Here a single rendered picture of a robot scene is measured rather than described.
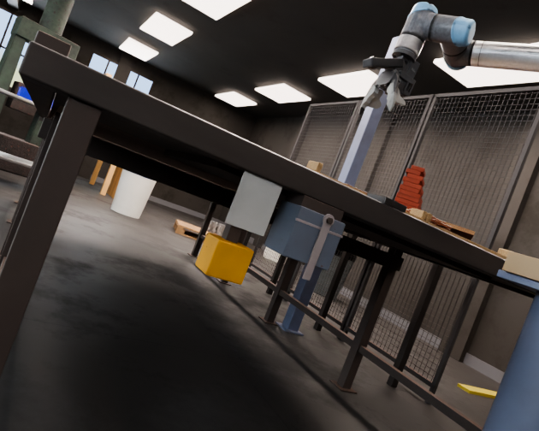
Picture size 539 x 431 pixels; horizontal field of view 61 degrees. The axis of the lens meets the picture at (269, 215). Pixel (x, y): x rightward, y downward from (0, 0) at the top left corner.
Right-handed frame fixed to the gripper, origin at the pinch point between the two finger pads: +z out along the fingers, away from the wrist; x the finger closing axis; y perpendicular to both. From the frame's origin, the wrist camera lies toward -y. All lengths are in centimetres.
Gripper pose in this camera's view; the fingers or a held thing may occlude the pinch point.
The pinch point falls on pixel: (371, 112)
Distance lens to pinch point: 140.7
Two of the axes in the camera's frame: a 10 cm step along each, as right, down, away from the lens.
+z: -4.2, 9.1, -0.2
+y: 8.2, 3.9, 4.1
